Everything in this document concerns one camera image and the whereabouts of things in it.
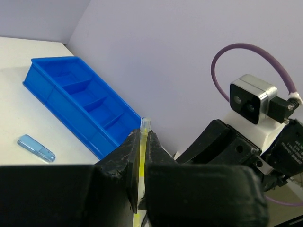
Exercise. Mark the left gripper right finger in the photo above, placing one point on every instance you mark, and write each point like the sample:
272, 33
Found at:
203, 195

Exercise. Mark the yellow thin pen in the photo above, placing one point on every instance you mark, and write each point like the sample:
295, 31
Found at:
139, 218

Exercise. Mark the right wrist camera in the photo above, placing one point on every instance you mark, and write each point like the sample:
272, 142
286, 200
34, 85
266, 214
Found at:
250, 97

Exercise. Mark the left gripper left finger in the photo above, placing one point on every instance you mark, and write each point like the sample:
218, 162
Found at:
100, 195

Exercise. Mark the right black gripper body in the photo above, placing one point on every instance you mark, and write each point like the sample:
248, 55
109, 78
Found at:
220, 143

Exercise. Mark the blue plastic divided bin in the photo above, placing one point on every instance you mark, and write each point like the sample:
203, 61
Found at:
82, 101

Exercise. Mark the small blue highlighter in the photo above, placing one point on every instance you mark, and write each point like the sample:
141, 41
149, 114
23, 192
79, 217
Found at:
36, 148

